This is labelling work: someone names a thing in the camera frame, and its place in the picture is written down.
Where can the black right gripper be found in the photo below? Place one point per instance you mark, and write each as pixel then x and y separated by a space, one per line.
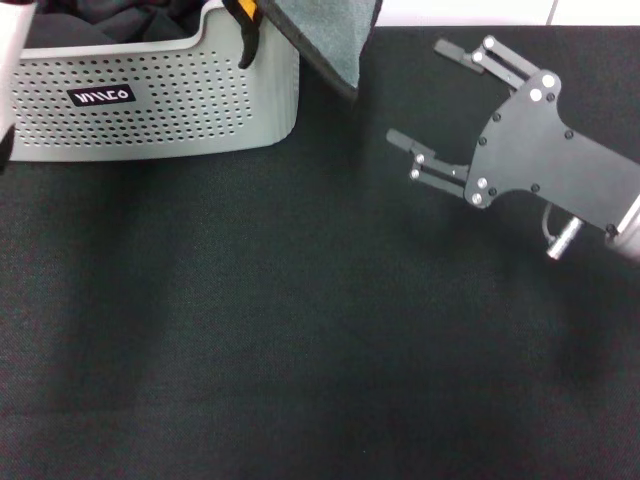
pixel 540 150

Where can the yellow grey towel black trim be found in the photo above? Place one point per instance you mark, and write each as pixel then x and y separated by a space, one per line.
pixel 335 35

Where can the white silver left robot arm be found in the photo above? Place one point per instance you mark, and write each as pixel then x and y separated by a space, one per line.
pixel 10 60

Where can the black tablecloth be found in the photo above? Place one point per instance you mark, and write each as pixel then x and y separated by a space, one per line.
pixel 300 325

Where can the grey perforated plastic storage box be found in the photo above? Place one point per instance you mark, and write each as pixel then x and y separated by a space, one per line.
pixel 175 100

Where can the black cloth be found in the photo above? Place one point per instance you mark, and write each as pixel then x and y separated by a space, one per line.
pixel 100 22

